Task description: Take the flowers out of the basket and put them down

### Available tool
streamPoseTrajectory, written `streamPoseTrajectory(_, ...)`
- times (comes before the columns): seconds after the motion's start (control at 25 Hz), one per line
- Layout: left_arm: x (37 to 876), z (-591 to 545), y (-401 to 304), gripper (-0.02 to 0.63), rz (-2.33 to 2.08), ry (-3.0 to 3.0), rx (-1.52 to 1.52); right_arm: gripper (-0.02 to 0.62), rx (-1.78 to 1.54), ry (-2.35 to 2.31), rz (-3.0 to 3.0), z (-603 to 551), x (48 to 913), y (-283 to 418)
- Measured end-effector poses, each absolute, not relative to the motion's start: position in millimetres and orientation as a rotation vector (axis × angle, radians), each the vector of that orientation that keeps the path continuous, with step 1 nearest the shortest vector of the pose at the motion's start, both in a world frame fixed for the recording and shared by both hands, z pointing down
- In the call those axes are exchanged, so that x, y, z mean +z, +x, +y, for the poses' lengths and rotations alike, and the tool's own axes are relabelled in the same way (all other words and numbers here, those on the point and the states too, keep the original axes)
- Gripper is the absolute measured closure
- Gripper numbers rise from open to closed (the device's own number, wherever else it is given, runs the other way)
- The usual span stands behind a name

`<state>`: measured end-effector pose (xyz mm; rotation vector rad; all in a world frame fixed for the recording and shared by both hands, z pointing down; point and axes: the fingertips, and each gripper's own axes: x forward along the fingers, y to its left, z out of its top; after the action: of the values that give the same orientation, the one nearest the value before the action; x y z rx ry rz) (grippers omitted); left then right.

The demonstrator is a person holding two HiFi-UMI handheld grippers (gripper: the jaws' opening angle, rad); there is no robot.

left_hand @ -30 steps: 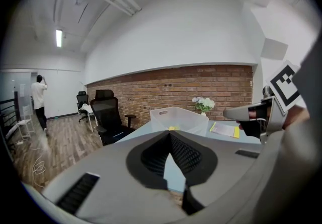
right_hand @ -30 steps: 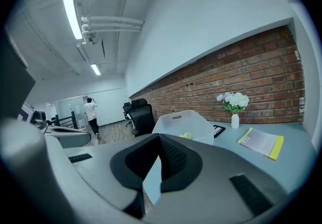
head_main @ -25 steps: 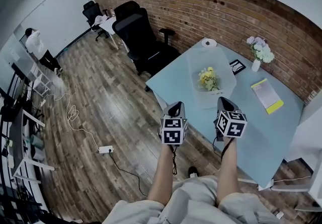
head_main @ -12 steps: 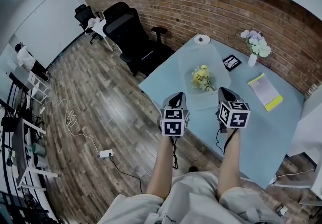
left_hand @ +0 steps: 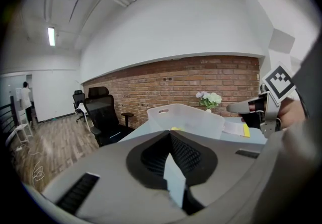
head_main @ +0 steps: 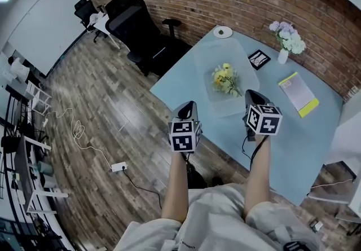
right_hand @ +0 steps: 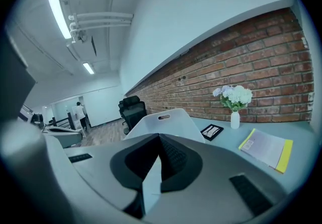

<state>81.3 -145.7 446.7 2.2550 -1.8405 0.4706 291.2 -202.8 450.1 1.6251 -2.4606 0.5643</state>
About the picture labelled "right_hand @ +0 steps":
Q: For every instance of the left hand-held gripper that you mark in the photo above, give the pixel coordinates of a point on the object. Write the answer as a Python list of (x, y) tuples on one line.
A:
[(17, 79)]

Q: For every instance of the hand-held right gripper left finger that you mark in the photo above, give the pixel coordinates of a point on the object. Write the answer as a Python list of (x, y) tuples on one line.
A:
[(100, 167)]

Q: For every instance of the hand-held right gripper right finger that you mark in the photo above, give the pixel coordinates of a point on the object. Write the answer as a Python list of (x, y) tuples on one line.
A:
[(213, 180)]

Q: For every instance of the white and purple vase flowers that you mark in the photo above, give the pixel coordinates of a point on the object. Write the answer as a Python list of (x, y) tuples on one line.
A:
[(236, 97)]

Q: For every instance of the yellow-edged white book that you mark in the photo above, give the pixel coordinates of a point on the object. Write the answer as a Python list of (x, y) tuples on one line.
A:
[(266, 150)]

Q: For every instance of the white ceramic vase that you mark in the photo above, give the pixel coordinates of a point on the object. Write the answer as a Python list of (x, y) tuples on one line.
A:
[(235, 121)]

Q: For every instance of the black office chair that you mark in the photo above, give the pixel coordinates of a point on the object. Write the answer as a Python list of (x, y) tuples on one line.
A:
[(132, 112)]

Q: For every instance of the short ceiling light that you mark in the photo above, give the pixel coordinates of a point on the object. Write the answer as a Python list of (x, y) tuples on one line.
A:
[(88, 68)]

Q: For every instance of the white ceiling pipes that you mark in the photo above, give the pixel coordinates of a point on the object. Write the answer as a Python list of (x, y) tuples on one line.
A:
[(100, 20)]

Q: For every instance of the long ceiling light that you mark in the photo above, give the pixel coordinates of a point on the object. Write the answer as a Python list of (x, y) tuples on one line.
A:
[(59, 14)]

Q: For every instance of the black picture frame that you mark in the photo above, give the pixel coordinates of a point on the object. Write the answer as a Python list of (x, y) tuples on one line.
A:
[(211, 132)]

